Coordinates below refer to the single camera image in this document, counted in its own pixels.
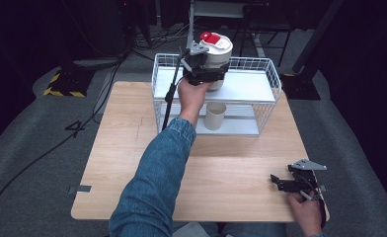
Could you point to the person's left hand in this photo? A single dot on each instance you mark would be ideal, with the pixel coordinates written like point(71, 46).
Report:
point(192, 97)

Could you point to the grey tape strip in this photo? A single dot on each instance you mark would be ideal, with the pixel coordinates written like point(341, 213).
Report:
point(81, 189)

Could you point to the black slanted pole with base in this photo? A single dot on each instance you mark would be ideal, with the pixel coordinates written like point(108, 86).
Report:
point(301, 80)

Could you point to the black metal chair frame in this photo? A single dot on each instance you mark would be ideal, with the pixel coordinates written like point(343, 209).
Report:
point(267, 26)

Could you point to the white cup with red lid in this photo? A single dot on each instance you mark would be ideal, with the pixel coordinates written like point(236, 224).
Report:
point(216, 49)

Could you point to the beige cup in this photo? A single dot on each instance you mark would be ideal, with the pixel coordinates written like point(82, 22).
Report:
point(214, 117)

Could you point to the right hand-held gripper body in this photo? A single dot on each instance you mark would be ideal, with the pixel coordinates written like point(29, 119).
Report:
point(305, 179)

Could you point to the grey metal stand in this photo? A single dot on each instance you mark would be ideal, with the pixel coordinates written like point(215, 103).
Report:
point(214, 10)

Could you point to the person's right hand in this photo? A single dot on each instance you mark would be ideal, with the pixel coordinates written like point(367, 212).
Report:
point(306, 214)

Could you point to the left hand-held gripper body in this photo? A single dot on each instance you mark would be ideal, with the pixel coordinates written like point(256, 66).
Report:
point(195, 64)

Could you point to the yellow black striped stand base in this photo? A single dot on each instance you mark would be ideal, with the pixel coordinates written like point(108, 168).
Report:
point(66, 86)

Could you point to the person's denim trousers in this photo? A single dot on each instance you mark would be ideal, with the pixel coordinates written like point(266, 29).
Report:
point(234, 230)

